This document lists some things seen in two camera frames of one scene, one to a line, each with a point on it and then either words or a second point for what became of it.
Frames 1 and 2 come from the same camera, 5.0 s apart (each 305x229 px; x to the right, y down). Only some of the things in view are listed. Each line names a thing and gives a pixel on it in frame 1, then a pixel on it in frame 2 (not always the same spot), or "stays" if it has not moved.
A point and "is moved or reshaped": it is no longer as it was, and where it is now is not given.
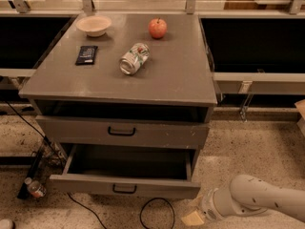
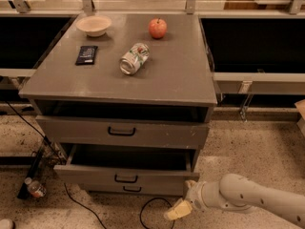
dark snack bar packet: (87, 55) stays
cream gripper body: (208, 203) to (194, 197)
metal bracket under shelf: (245, 89) stays
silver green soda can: (134, 58) stays
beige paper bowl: (95, 26) stays
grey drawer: (148, 171) is moved or reshaped
